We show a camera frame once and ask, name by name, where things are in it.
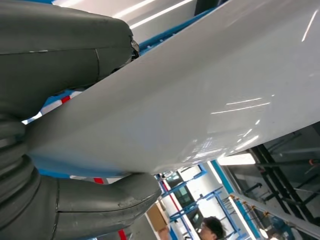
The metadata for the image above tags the blue metal frame structure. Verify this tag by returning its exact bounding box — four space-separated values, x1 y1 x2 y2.
155 163 251 240

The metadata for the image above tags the brown cardboard box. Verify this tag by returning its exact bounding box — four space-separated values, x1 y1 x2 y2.
146 203 168 233

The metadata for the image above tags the red white striped tape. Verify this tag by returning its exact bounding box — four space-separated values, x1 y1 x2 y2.
22 90 82 126

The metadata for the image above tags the person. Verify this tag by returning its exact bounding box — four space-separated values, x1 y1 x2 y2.
198 216 227 240

